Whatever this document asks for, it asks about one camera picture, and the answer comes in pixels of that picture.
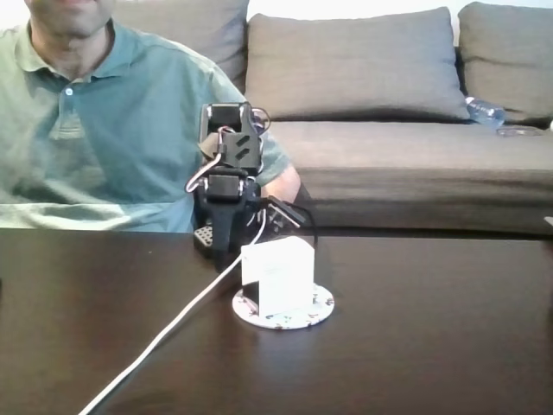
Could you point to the white and black servo box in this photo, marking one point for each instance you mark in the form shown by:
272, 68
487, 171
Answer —
281, 268

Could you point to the black perforated table clamp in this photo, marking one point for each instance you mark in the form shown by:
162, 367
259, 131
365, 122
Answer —
203, 238

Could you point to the round cartoon-print coaster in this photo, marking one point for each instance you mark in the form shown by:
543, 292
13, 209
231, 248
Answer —
323, 302

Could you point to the person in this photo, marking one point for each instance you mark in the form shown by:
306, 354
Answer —
108, 129

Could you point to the grey sofa back cushion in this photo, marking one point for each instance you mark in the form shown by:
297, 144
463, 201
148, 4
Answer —
354, 65
194, 26
505, 52

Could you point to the grey fabric sofa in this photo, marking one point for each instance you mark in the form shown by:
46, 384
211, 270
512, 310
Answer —
410, 173

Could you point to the clear plastic water bottle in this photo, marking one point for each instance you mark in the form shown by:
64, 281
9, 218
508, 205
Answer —
484, 111

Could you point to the clear glass dish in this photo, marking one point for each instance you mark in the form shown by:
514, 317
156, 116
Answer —
518, 132

